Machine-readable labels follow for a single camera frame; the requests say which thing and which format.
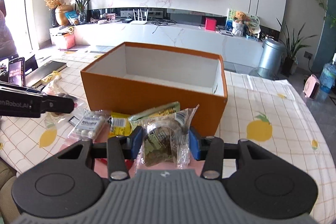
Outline clear bag of dark candies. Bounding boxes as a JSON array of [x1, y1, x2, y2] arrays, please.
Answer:
[[41, 75, 79, 132]]

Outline yellow snack packet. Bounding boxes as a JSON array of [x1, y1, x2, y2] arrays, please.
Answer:
[[108, 112, 131, 138]]

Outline clear tray of yogurt balls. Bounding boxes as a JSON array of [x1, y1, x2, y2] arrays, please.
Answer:
[[68, 110, 110, 141]]

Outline clear bag of dried greens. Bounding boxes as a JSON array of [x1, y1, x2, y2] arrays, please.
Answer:
[[136, 107, 198, 169]]

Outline pale green chips bag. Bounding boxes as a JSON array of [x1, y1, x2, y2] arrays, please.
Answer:
[[127, 101, 181, 129]]

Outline black book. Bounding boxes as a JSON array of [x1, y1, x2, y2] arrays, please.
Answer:
[[26, 60, 67, 87]]

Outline yellow tissue pack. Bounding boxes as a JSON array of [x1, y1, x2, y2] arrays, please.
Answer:
[[41, 71, 62, 86]]

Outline smartphone on stand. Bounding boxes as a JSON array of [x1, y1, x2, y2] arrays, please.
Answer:
[[0, 57, 26, 86]]

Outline pink storage box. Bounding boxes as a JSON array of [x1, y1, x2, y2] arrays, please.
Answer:
[[49, 26, 75, 50]]

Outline lemon print tablecloth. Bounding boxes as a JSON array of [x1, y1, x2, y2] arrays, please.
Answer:
[[0, 49, 333, 222]]

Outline orange cardboard box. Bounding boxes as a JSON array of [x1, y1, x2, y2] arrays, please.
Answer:
[[80, 42, 228, 136]]

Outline golden vase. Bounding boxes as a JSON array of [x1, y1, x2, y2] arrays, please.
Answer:
[[55, 3, 73, 26]]

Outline dried flower bouquet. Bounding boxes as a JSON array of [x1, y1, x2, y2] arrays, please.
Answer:
[[44, 0, 62, 10]]

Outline silver trash can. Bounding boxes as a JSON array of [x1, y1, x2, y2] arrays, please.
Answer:
[[258, 38, 285, 80]]

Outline potted orchid plant left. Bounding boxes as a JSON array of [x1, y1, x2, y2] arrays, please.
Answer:
[[74, 0, 91, 25]]

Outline white TV console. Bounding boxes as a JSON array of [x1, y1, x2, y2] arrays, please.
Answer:
[[74, 22, 263, 67]]

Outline potted long-leaf plant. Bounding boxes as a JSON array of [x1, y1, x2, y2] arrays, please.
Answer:
[[277, 19, 317, 77]]

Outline pink small heater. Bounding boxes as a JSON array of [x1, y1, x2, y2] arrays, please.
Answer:
[[303, 75, 320, 99]]

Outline white wifi router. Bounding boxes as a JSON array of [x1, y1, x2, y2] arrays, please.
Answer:
[[131, 9, 149, 25]]

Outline red box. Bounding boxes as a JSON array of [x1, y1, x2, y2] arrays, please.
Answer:
[[205, 18, 217, 31]]

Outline teddy bear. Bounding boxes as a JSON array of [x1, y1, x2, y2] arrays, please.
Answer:
[[232, 11, 251, 36]]

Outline blue water jug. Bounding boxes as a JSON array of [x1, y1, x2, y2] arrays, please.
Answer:
[[319, 53, 336, 93]]

